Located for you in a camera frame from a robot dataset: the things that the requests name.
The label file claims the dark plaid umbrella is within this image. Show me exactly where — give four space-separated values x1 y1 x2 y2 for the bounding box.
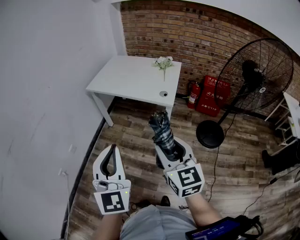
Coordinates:
148 110 186 169

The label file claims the white artificial flower bouquet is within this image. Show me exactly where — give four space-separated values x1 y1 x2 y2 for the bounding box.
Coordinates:
152 56 175 82

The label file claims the person's left forearm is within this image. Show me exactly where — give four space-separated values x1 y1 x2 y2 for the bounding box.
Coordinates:
92 212 124 240

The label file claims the black standing fan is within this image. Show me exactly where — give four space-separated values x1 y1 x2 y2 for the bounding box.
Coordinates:
195 37 294 149

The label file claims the red fire extinguisher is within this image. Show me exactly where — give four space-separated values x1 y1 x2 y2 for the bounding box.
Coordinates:
187 80 202 110

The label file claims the red fire extinguisher box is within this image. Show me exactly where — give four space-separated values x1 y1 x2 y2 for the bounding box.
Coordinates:
195 75 231 117

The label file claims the white table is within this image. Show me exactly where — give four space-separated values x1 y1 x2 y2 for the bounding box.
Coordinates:
85 55 182 127

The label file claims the black screen device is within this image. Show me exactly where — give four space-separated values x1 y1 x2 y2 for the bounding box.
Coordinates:
185 217 242 240

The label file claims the black fan cable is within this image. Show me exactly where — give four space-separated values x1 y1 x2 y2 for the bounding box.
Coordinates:
207 112 237 203

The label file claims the person's right forearm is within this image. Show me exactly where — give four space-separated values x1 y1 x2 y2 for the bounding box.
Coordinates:
185 193 223 228

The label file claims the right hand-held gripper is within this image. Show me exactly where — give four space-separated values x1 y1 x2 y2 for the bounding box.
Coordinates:
154 137 206 199

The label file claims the person's light grey clothing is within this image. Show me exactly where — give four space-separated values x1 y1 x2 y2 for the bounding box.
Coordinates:
119 204 198 240

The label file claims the black cable with adapter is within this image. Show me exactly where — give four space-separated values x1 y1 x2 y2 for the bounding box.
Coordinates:
241 165 300 216

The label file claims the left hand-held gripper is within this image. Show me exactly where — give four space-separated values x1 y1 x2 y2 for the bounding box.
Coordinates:
92 144 131 215

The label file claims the white cable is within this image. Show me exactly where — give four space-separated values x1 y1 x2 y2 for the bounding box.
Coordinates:
63 172 71 238

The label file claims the white metal rack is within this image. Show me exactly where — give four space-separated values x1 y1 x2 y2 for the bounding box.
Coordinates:
264 91 300 147

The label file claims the black strap bag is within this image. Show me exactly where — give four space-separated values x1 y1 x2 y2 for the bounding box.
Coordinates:
234 214 264 240

